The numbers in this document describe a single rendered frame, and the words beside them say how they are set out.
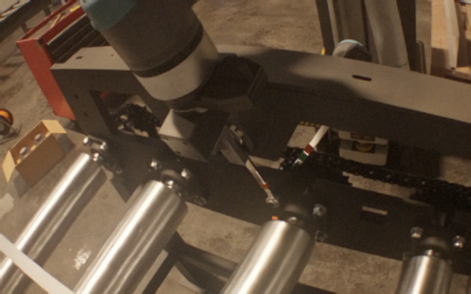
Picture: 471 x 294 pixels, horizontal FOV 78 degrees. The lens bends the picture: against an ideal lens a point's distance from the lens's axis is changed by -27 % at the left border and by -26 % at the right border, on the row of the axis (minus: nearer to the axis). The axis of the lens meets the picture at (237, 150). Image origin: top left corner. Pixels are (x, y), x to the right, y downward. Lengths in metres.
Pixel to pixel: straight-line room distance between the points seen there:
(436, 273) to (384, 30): 0.57
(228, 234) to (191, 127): 1.40
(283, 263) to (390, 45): 0.57
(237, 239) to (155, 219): 1.03
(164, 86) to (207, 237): 1.48
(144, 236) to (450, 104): 0.61
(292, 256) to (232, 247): 1.12
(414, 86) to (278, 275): 0.37
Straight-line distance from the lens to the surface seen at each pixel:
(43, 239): 0.96
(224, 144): 0.51
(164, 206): 0.78
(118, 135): 0.96
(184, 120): 0.43
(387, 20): 0.89
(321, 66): 0.54
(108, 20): 0.33
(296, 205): 0.70
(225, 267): 1.31
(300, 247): 0.65
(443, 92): 0.51
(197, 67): 0.38
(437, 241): 0.66
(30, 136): 3.06
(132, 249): 0.75
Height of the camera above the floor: 1.46
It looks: 43 degrees down
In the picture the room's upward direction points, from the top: 19 degrees counter-clockwise
